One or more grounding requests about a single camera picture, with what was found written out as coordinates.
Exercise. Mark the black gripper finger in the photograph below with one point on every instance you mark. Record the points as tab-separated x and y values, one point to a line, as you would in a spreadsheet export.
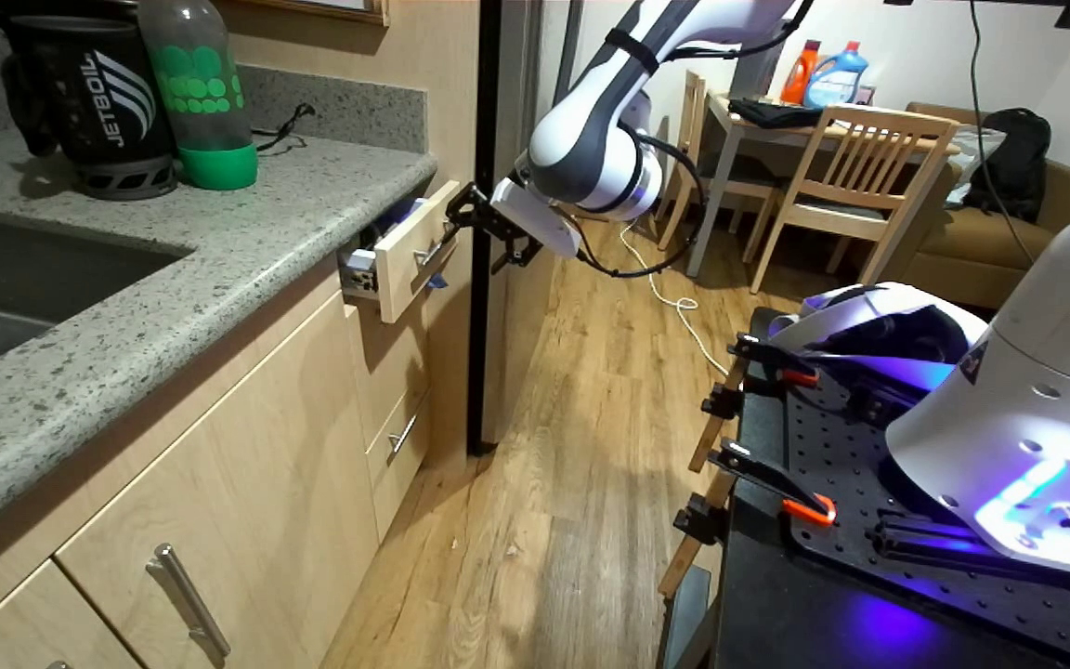
461	245
466	203

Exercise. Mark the orange detergent bottle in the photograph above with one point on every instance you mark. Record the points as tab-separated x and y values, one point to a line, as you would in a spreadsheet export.
801	78

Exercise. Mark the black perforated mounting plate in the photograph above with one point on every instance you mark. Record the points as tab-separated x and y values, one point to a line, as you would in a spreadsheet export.
834	471

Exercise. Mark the wooden cabinet door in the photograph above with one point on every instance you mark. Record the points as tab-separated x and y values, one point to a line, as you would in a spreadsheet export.
27	634
262	495

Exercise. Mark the black orange bar clamp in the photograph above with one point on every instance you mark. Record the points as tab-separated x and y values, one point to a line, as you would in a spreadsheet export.
759	478
765	361

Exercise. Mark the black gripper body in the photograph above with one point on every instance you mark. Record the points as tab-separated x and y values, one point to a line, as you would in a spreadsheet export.
495	226

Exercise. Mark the dark gray monitor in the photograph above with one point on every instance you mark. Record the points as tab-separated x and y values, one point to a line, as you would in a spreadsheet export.
765	78

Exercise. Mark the stainless steel refrigerator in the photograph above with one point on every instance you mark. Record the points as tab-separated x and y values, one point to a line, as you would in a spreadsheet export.
521	336

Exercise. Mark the black Jetboil cooking pot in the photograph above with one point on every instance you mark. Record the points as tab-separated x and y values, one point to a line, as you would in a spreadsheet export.
102	100

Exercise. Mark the black flat bag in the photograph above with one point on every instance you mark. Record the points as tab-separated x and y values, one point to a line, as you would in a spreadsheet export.
778	115

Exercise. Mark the stainless steel sink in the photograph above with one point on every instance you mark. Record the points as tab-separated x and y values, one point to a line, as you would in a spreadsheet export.
16	281

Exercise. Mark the wooden dining table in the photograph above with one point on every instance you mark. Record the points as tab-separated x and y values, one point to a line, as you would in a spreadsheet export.
796	135

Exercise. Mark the wooden slat back chair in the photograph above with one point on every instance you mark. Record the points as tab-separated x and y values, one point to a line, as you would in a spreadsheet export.
889	121

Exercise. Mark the wooden cabinet end panel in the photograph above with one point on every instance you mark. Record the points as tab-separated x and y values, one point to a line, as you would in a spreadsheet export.
438	86

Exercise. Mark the tan sofa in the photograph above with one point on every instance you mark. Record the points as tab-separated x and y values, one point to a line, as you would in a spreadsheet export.
984	253

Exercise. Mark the green soda bottle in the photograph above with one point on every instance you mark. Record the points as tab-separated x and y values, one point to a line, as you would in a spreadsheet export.
204	86

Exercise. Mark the tall wooden drawer front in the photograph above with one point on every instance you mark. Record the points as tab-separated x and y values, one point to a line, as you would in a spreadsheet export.
400	486

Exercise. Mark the blue foil box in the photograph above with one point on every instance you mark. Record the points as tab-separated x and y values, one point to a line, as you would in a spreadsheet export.
402	211

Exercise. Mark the black backpack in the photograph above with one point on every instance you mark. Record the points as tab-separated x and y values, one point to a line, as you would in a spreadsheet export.
1014	161

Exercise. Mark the wooden wall frame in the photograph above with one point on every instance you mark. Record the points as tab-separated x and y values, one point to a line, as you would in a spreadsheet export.
315	12

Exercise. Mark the blue translucent liquid bottle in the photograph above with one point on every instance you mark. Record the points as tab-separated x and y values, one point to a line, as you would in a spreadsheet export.
838	79

